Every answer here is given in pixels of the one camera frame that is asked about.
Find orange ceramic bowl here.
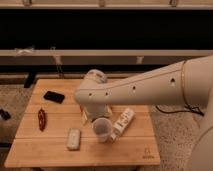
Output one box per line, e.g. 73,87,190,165
79,106,113,125

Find black phone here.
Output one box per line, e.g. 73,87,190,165
44,91,65,104

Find black object on floor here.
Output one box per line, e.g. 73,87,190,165
0,109,11,120

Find white sponge block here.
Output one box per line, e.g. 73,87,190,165
67,129,81,150

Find white mug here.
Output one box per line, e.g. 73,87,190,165
92,118,112,143

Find white bottle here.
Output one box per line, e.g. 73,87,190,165
110,108,135,142

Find black cable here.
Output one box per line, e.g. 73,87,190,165
155,104,205,117

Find red dark toy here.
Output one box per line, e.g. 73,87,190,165
38,108,46,131

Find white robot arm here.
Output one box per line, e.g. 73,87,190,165
74,55,213,171

